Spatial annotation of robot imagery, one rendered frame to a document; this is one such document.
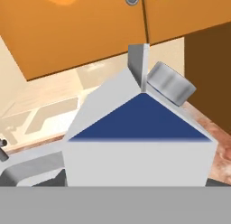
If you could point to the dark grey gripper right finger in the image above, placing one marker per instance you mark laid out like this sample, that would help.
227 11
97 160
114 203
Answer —
218 183

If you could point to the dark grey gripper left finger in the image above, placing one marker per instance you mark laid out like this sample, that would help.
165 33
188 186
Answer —
55 180

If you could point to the white and blue milk carton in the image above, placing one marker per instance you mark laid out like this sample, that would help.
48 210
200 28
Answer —
138 161

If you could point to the dark grey tap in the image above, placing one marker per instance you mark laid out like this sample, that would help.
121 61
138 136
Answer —
3 151

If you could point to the pale sink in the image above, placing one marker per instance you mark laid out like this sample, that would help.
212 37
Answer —
45 119

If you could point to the brown cupboard side panel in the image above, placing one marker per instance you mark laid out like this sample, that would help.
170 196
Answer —
210 77

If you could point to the orange cupboard door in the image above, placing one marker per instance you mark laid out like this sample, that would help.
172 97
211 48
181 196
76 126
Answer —
189 14
72 29

